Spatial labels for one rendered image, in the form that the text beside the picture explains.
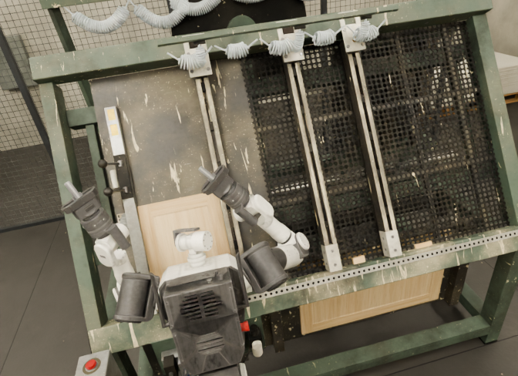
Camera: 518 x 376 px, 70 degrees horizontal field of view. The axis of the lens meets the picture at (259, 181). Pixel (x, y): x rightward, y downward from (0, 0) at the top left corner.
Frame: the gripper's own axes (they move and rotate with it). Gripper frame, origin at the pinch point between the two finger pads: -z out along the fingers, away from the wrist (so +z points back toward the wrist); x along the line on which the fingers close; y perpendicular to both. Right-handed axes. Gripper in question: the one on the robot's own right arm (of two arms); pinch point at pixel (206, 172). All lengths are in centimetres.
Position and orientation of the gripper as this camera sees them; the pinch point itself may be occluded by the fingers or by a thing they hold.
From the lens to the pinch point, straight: 132.4
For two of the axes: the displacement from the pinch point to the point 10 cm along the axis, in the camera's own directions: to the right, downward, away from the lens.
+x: -6.4, 7.7, -0.4
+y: -4.0, -2.8, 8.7
